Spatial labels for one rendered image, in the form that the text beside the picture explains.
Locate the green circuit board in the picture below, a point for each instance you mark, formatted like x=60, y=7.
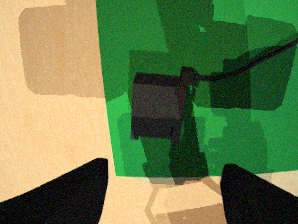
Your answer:
x=250, y=119

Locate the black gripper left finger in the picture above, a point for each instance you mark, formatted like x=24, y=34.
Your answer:
x=76, y=197

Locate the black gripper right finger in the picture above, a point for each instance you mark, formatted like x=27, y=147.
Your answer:
x=247, y=199

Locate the black cable with plug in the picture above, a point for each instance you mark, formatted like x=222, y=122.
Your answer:
x=159, y=100

